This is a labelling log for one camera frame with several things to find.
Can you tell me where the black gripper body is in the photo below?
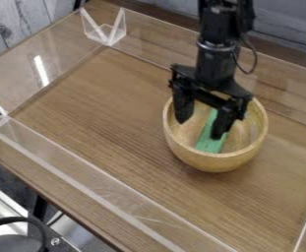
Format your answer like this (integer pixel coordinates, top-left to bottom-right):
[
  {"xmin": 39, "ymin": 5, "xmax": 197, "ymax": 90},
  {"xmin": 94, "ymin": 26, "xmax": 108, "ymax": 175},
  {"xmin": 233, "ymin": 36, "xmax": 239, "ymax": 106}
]
[{"xmin": 171, "ymin": 42, "xmax": 253, "ymax": 120}]

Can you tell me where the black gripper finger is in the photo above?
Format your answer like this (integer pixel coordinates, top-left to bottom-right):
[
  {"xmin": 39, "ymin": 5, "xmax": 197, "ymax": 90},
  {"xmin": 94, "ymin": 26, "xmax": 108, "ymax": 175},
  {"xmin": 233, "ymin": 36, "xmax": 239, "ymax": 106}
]
[
  {"xmin": 211, "ymin": 103, "xmax": 239, "ymax": 140},
  {"xmin": 175, "ymin": 86, "xmax": 195, "ymax": 124}
]

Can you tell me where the green rectangular block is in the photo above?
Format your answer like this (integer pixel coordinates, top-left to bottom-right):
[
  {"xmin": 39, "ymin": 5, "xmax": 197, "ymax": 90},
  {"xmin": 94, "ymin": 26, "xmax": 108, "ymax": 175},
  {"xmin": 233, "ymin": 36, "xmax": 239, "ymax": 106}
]
[{"xmin": 195, "ymin": 109, "xmax": 228, "ymax": 154}]

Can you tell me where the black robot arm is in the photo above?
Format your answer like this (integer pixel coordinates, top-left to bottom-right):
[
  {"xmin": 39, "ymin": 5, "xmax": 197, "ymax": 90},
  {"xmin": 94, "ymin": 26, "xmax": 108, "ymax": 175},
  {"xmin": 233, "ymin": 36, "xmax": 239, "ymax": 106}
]
[{"xmin": 171, "ymin": 0, "xmax": 256, "ymax": 140}]

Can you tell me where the light wooden bowl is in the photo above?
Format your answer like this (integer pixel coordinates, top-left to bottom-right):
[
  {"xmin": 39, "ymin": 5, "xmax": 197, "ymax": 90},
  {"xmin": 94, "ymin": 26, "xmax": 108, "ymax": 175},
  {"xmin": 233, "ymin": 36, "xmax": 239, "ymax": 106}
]
[{"xmin": 163, "ymin": 98, "xmax": 268, "ymax": 172}]

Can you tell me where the clear acrylic corner bracket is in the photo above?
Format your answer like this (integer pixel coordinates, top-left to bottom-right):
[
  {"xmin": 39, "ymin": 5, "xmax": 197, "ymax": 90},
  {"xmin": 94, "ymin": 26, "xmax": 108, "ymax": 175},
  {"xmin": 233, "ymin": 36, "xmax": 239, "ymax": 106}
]
[{"xmin": 80, "ymin": 8, "xmax": 126, "ymax": 46}]

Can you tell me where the clear acrylic tray wall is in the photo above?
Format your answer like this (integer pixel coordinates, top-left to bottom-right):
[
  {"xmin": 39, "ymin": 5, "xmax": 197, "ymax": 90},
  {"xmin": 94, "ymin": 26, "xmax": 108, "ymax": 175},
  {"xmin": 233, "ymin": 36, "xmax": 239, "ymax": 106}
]
[{"xmin": 0, "ymin": 0, "xmax": 306, "ymax": 252}]

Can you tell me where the black metal bracket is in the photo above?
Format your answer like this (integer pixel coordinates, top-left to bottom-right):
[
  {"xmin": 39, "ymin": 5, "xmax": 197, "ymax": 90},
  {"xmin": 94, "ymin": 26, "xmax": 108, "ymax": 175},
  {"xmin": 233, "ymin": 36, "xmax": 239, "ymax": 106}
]
[{"xmin": 29, "ymin": 196, "xmax": 82, "ymax": 252}]

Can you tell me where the black cable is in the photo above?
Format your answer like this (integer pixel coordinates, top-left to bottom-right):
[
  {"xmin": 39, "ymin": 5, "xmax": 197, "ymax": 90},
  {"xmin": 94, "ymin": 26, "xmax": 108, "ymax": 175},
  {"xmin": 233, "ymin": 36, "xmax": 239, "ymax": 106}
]
[{"xmin": 0, "ymin": 216, "xmax": 50, "ymax": 252}]

